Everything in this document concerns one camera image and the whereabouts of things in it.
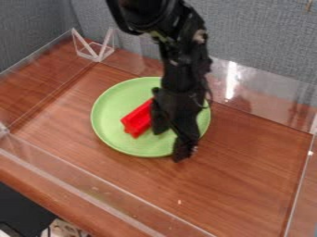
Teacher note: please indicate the black box under table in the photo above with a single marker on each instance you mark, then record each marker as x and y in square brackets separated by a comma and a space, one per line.
[22, 214]

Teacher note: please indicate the light green plate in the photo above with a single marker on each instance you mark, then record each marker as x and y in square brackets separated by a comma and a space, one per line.
[116, 103]

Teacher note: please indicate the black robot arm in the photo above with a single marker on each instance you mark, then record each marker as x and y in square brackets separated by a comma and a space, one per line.
[179, 30]

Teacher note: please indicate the clear acrylic enclosure wall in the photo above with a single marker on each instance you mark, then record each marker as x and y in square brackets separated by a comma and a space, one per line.
[248, 186]

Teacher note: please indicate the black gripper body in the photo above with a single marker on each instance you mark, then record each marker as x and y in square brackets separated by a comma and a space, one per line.
[179, 104]

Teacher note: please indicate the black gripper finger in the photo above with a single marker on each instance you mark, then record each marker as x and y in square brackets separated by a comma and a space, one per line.
[185, 127]
[160, 119]

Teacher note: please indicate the clear acrylic corner bracket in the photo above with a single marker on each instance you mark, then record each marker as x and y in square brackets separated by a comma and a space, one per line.
[93, 50]

